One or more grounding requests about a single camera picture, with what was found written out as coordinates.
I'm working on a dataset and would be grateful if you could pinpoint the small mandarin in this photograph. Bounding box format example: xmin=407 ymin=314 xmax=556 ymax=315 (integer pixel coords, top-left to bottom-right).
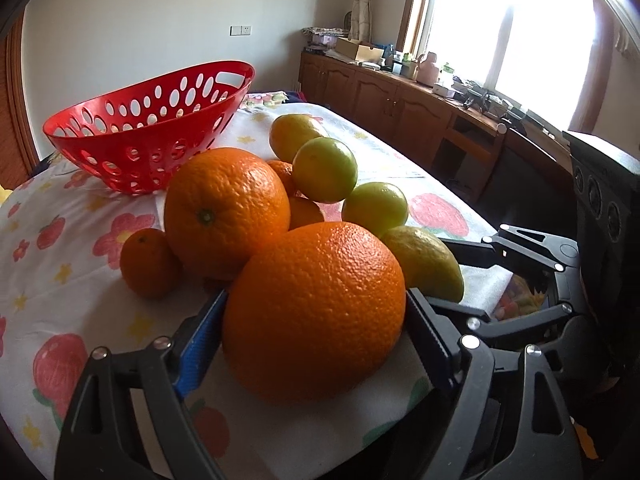
xmin=119 ymin=229 xmax=183 ymax=300
xmin=267 ymin=159 xmax=302 ymax=197

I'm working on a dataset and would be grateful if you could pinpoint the large orange front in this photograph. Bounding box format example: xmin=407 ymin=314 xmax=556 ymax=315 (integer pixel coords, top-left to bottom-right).
xmin=222 ymin=222 xmax=406 ymax=405

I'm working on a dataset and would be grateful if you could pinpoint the large orange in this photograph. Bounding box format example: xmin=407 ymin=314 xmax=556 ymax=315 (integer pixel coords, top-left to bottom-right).
xmin=222 ymin=222 xmax=406 ymax=405
xmin=164 ymin=148 xmax=291 ymax=281

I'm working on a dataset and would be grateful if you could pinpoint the small mandarin hidden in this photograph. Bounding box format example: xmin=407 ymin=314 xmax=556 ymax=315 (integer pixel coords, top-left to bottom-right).
xmin=290 ymin=196 xmax=324 ymax=230

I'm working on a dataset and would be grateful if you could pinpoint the brown wooden low cabinet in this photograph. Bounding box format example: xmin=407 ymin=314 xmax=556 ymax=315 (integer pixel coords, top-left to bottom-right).
xmin=298 ymin=50 xmax=573 ymax=202

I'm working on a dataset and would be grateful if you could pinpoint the yellow-green pear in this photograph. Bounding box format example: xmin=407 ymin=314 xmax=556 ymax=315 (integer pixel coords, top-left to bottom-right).
xmin=381 ymin=226 xmax=464 ymax=302

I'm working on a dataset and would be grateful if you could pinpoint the large orange rear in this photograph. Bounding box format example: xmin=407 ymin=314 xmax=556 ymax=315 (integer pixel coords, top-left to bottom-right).
xmin=164 ymin=148 xmax=291 ymax=281

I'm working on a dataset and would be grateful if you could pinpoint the green lime lower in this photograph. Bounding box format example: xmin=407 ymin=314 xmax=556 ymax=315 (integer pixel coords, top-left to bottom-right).
xmin=341 ymin=182 xmax=409 ymax=237

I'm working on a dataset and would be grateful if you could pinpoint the green lime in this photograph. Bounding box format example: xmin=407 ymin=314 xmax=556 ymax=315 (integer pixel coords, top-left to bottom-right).
xmin=341 ymin=182 xmax=409 ymax=237
xmin=293 ymin=138 xmax=358 ymax=204

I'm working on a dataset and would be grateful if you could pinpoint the small mandarin behind oranges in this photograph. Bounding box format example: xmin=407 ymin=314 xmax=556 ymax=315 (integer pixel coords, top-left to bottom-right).
xmin=267 ymin=159 xmax=302 ymax=197

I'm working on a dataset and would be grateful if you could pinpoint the pink bottle on cabinet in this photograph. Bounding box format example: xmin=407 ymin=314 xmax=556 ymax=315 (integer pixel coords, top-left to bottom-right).
xmin=416 ymin=51 xmax=440 ymax=87

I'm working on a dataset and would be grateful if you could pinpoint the green lime upper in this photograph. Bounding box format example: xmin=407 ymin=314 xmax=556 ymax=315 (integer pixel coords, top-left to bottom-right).
xmin=293 ymin=138 xmax=358 ymax=204

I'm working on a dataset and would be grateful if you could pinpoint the red perforated plastic basket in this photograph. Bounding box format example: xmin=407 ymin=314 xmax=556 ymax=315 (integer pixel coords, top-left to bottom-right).
xmin=42 ymin=60 xmax=255 ymax=195

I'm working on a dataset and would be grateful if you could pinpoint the wooden framed window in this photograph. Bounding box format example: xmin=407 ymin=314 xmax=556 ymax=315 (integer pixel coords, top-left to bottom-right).
xmin=398 ymin=0 xmax=615 ymax=132

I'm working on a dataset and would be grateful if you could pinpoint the yellow-orange citrus far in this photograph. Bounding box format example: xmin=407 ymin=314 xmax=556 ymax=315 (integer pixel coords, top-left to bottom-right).
xmin=269 ymin=114 xmax=324 ymax=162

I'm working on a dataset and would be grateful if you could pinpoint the brown wooden wardrobe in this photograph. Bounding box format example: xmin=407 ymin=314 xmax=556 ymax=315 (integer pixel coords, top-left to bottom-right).
xmin=0 ymin=13 xmax=40 ymax=190

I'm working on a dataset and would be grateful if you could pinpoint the cardboard box on cabinet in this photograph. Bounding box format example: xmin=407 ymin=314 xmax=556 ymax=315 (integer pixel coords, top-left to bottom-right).
xmin=334 ymin=38 xmax=384 ymax=64

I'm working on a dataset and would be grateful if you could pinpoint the stack of papers on cabinet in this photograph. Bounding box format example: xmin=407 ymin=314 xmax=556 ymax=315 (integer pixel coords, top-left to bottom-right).
xmin=300 ymin=26 xmax=348 ymax=51

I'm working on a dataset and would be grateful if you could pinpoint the white wall switch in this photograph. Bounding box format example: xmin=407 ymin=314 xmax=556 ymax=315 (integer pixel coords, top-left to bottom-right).
xmin=230 ymin=25 xmax=252 ymax=37

